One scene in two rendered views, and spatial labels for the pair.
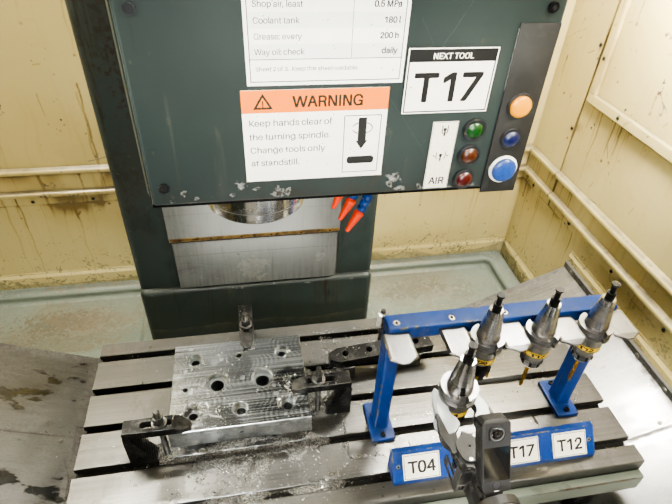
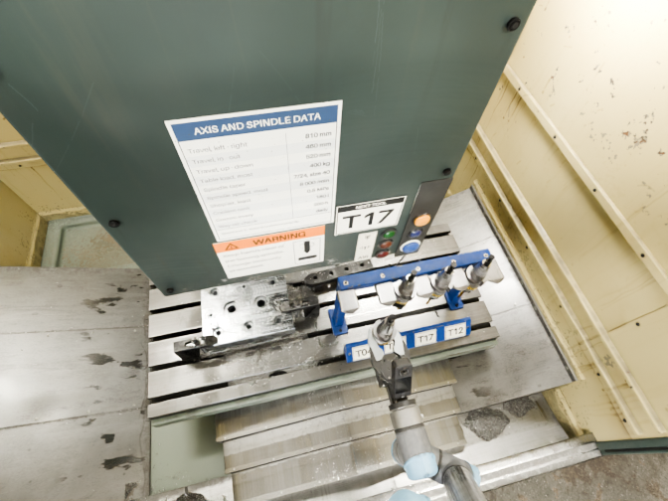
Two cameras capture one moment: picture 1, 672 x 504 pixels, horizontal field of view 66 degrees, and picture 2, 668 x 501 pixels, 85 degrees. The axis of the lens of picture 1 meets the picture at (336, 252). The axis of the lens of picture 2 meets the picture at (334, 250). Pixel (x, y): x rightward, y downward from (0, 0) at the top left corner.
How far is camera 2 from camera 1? 0.34 m
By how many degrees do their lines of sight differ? 21
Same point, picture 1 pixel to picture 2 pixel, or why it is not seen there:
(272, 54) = (233, 226)
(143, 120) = (144, 266)
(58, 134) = not seen: hidden behind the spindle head
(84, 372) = (140, 280)
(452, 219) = not seen: hidden behind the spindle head
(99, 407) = (156, 323)
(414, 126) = (345, 238)
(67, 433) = (138, 324)
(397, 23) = (326, 197)
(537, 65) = (434, 200)
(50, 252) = not seen: hidden behind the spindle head
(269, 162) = (242, 268)
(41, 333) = (103, 249)
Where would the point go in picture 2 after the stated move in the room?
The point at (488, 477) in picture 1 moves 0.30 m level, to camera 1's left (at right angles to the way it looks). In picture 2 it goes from (398, 391) to (274, 394)
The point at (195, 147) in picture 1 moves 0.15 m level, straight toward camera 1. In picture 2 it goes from (187, 270) to (203, 370)
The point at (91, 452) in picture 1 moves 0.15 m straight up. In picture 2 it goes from (157, 354) to (138, 341)
